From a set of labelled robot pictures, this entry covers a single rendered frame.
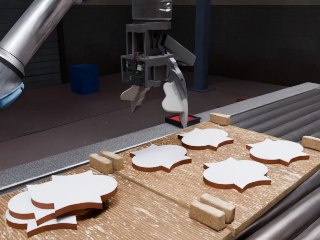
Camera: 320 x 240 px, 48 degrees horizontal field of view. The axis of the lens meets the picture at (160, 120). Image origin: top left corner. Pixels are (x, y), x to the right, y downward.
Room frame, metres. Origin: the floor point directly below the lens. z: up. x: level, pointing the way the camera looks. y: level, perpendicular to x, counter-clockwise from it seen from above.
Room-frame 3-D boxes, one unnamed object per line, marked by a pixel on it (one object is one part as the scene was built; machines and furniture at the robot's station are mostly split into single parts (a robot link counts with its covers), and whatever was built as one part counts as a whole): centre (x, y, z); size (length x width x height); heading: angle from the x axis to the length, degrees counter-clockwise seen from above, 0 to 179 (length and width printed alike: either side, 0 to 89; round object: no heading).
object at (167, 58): (0.70, 0.02, 1.17); 0.09 x 0.08 x 0.12; 136
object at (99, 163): (0.67, 0.12, 0.95); 0.06 x 0.02 x 0.03; 46
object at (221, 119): (0.97, -0.17, 0.95); 0.06 x 0.02 x 0.03; 46
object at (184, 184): (0.73, -0.13, 0.93); 0.41 x 0.35 x 0.02; 136
